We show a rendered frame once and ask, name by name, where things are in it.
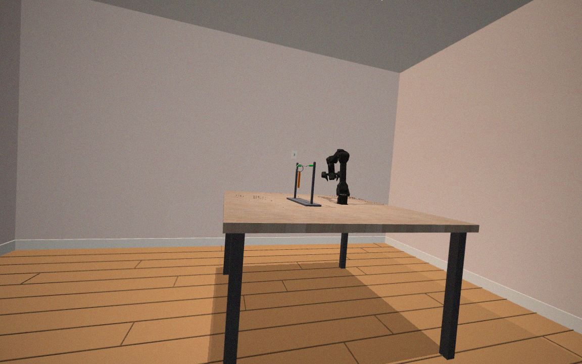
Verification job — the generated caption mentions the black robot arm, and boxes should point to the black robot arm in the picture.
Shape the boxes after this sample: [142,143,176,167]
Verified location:
[326,149,350,205]

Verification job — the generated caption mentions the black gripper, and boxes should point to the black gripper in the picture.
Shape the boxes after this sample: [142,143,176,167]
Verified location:
[321,170,340,181]

